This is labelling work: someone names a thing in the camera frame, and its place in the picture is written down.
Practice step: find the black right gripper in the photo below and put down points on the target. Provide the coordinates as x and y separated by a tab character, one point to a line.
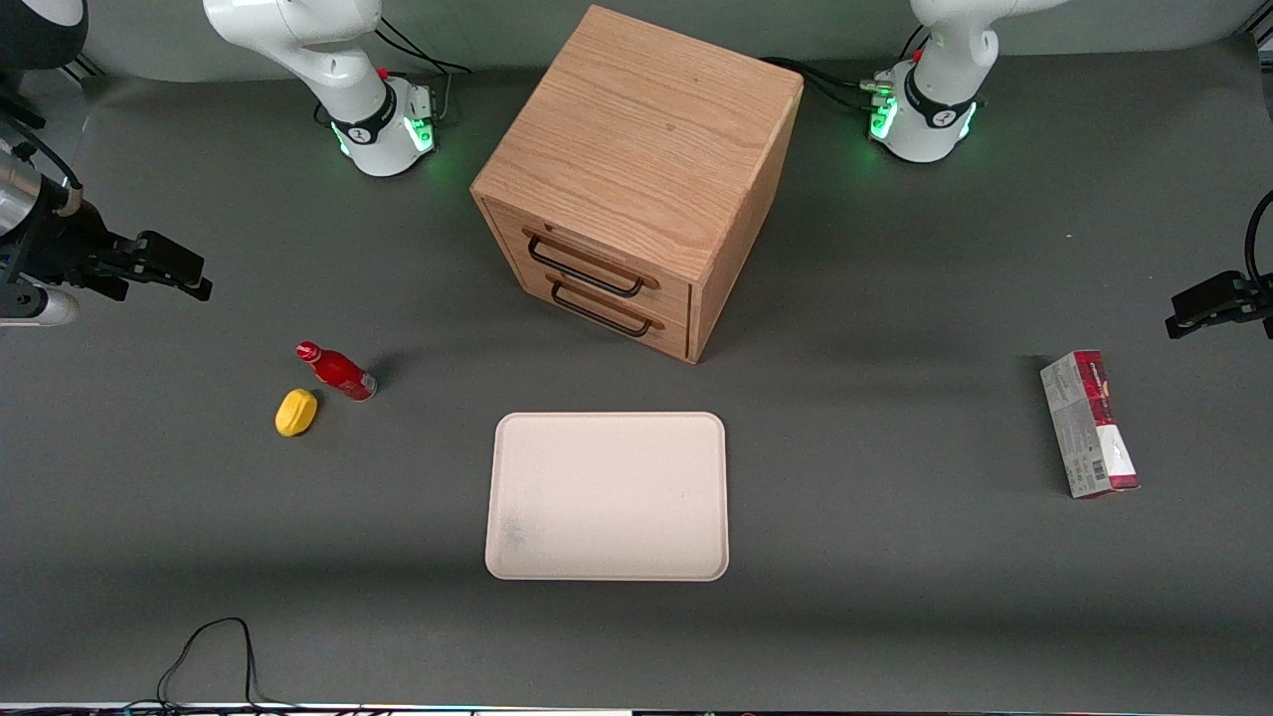
72	251

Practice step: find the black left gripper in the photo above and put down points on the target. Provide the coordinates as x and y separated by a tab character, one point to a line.
1225	300

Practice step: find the red coke bottle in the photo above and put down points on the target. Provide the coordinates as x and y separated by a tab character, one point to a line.
340	374

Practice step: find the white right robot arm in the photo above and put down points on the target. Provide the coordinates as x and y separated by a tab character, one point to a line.
370	117

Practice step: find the beige rectangular tray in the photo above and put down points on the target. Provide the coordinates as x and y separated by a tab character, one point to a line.
607	497

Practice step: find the grey and red carton box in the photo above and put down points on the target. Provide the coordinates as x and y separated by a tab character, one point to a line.
1089	428

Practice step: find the yellow toy lemon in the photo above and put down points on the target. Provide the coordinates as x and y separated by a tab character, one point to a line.
296	413

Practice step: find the wooden drawer front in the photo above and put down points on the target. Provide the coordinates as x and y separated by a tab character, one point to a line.
607	249
636	330

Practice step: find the oak wooden drawer cabinet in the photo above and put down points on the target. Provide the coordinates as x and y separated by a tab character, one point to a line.
646	129

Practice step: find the black metal frame rail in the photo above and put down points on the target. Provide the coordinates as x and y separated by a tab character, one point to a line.
85	68

